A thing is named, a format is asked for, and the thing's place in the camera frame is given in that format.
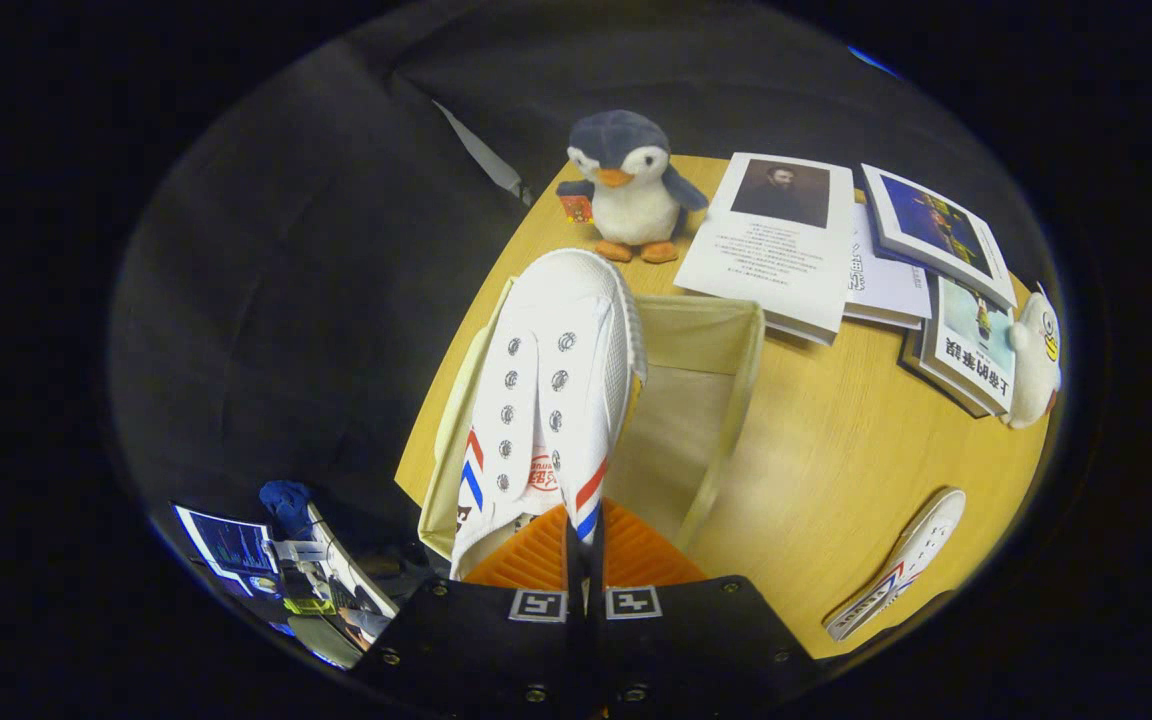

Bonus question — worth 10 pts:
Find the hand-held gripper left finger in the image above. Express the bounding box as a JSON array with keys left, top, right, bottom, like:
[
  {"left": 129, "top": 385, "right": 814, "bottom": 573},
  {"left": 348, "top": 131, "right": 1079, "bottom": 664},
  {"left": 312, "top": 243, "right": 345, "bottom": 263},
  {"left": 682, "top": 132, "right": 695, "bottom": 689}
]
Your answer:
[{"left": 351, "top": 500, "right": 592, "bottom": 720}]

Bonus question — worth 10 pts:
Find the blue night photo book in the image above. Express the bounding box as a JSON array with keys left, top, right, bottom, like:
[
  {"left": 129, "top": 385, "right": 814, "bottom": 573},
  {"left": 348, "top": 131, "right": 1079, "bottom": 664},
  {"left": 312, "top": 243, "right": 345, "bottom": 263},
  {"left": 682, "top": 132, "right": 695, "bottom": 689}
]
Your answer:
[{"left": 861, "top": 163, "right": 1017, "bottom": 311}]

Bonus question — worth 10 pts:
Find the computer screen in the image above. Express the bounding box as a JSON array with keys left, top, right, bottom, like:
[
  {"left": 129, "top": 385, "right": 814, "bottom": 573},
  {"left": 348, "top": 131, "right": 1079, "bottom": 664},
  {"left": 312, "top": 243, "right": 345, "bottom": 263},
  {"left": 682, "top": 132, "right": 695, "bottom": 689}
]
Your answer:
[{"left": 173, "top": 503, "right": 282, "bottom": 599}]

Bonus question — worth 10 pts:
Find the white portrait cover book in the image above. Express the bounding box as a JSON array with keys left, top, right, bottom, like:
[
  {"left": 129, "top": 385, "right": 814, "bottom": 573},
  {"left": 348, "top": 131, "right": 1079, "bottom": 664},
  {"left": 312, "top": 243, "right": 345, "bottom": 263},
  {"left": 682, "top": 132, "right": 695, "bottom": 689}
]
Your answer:
[{"left": 676, "top": 152, "right": 855, "bottom": 346}]

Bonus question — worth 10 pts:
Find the white canvas shoe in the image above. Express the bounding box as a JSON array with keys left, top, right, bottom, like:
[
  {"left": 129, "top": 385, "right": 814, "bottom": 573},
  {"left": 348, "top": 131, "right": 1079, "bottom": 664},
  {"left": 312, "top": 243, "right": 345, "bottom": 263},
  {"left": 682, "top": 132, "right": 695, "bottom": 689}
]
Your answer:
[
  {"left": 824, "top": 487, "right": 967, "bottom": 642},
  {"left": 449, "top": 248, "right": 649, "bottom": 581}
]

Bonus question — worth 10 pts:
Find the beige fabric storage box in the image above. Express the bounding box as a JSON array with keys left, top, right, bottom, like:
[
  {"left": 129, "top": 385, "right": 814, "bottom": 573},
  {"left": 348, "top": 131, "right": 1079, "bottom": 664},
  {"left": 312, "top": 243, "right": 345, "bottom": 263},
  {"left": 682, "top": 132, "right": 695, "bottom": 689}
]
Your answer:
[{"left": 418, "top": 275, "right": 767, "bottom": 561}]

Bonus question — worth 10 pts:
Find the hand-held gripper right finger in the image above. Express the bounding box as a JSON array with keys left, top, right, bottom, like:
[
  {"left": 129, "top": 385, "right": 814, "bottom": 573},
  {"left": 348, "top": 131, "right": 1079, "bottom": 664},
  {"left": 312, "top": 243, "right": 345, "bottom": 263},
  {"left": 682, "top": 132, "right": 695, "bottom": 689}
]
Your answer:
[{"left": 586, "top": 497, "right": 822, "bottom": 719}]

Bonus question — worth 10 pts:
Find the blue cloth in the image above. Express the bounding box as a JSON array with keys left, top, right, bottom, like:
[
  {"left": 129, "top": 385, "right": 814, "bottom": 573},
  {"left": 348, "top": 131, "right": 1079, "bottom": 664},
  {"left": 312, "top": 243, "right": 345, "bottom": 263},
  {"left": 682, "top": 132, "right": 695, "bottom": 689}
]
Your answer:
[{"left": 258, "top": 480, "right": 315, "bottom": 541}]

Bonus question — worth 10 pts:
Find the white duck plush toy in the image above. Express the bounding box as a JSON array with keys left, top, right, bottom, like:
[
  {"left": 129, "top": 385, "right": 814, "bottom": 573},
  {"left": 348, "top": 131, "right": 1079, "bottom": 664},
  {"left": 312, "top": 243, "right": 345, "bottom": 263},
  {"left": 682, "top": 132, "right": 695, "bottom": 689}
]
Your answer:
[{"left": 1001, "top": 285, "right": 1064, "bottom": 429}]

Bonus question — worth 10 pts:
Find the plain white book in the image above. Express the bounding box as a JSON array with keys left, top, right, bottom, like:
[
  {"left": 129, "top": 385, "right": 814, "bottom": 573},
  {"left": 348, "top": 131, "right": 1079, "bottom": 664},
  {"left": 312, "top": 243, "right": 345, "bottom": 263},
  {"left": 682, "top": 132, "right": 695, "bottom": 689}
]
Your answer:
[{"left": 841, "top": 200, "right": 932, "bottom": 331}]

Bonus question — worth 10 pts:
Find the grey penguin plush toy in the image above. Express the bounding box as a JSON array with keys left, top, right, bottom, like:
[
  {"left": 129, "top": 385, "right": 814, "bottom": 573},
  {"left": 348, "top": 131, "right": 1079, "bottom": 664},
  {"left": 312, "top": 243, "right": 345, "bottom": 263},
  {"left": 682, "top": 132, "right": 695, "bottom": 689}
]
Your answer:
[{"left": 556, "top": 110, "right": 709, "bottom": 264}]

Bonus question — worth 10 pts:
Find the pale lake cover book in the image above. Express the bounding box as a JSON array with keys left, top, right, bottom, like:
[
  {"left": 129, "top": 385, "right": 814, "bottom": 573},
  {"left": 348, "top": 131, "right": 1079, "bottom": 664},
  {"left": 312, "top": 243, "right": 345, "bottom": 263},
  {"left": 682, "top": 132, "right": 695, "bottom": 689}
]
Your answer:
[{"left": 901, "top": 275, "right": 1017, "bottom": 419}]

